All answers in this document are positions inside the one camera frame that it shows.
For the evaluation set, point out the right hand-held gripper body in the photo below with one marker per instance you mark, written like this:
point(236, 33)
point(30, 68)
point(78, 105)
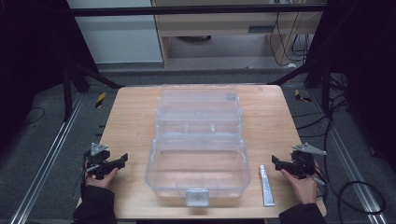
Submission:
point(303, 163)

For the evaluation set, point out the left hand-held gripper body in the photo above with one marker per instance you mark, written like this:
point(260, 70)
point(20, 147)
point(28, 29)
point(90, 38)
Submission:
point(99, 157)

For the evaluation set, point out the white tube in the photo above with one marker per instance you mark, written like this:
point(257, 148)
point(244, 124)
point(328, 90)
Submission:
point(266, 186)

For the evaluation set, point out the clear plastic storage box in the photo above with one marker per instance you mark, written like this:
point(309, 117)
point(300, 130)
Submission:
point(199, 146)

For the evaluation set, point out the person's left hand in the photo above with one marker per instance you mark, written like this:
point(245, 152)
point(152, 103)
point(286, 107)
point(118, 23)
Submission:
point(101, 181)

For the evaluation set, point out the person's right hand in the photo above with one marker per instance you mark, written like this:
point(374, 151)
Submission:
point(301, 188)

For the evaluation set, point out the yellow black tape piece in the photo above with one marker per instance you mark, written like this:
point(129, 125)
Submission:
point(100, 100)
point(301, 97)

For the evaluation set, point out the black metal stand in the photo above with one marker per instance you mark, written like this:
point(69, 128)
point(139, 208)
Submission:
point(325, 90)
point(67, 93)

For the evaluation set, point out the black curtain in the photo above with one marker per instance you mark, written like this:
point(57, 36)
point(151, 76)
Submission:
point(364, 77)
point(31, 62)

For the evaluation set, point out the white cabinet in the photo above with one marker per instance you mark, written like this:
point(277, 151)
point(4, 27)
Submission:
point(121, 40)

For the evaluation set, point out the light wooden desk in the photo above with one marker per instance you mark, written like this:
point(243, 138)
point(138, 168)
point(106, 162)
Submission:
point(214, 28)

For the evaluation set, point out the black horizontal bar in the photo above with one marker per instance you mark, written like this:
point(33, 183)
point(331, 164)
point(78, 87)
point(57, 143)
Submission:
point(193, 10)

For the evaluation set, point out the aluminium floor rail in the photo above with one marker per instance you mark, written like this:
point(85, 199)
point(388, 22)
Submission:
point(46, 158)
point(348, 155)

